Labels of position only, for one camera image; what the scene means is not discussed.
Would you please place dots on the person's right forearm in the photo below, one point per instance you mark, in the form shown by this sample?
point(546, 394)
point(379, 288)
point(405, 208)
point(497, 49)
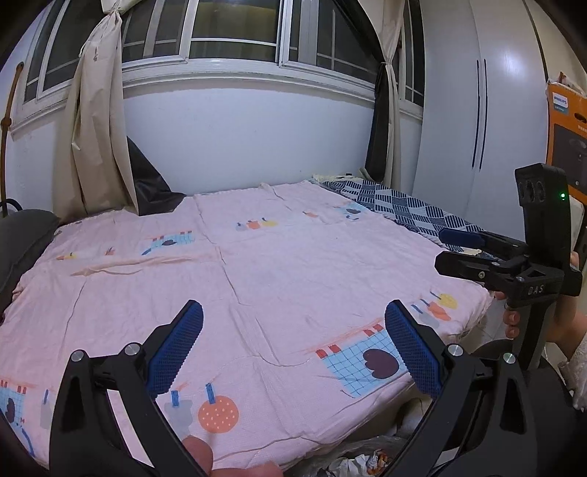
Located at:
point(578, 367)

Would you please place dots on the dark grey cushion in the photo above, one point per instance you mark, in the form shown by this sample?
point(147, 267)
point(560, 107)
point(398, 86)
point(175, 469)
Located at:
point(23, 247)

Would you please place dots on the black cloth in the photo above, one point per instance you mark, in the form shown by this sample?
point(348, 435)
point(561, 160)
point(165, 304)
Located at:
point(151, 188)

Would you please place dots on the blue patterned blanket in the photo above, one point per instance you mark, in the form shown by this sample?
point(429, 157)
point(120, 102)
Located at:
point(394, 206)

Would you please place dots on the person's left hand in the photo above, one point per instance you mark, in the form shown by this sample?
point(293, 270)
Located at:
point(202, 458)

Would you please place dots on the orange product box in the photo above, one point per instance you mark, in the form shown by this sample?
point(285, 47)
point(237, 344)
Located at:
point(568, 137)

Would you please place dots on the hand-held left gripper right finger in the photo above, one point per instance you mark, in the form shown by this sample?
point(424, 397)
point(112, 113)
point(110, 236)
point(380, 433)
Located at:
point(412, 348)

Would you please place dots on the brown wooden stick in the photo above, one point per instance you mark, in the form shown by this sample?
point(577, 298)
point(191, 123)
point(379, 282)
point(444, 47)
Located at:
point(5, 137)

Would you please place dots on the white wardrobe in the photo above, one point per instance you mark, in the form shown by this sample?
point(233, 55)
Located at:
point(449, 114)

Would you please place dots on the beige curtain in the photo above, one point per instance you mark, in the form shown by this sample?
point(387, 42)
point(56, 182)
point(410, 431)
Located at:
point(96, 114)
point(392, 114)

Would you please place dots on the clear plastic trash bag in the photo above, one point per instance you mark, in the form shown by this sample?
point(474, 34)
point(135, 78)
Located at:
point(321, 458)

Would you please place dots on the pink printed blanket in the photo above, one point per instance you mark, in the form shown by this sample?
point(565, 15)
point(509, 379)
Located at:
point(275, 284)

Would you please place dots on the white framed window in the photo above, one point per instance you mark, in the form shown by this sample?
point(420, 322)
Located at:
point(229, 27)

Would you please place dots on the person's right hand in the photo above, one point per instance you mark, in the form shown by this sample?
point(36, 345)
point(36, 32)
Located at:
point(568, 319)

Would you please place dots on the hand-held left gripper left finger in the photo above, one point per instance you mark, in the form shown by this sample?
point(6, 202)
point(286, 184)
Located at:
point(176, 353)

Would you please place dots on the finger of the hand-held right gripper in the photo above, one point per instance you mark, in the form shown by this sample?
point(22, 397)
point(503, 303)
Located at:
point(458, 237)
point(467, 268)

